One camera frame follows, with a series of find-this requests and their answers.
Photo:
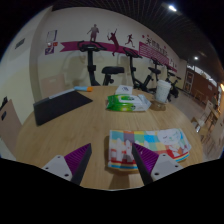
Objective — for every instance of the brown round coaster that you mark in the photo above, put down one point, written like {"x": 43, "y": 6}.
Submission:
{"x": 157, "y": 107}

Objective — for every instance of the green wet wipes pack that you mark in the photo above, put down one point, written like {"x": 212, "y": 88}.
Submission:
{"x": 126, "y": 103}

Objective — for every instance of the colourful patchwork print towel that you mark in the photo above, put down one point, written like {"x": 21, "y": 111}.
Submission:
{"x": 160, "y": 143}

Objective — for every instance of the wooden chair with black frame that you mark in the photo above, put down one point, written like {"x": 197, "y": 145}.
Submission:
{"x": 10, "y": 126}

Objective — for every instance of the small white tissue pack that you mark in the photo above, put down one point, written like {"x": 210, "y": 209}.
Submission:
{"x": 123, "y": 89}

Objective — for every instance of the beige chair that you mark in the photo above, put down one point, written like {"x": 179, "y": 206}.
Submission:
{"x": 53, "y": 86}

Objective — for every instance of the white plastic cup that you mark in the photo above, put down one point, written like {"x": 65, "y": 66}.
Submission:
{"x": 162, "y": 90}

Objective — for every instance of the blue pen with orange cap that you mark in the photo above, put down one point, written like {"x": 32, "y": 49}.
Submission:
{"x": 83, "y": 88}

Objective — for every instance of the small wall poster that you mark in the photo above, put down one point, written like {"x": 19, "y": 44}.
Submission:
{"x": 51, "y": 36}

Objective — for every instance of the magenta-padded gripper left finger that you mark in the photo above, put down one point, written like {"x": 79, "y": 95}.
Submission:
{"x": 56, "y": 166}

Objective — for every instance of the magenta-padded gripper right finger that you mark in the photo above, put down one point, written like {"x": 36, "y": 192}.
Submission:
{"x": 165, "y": 166}

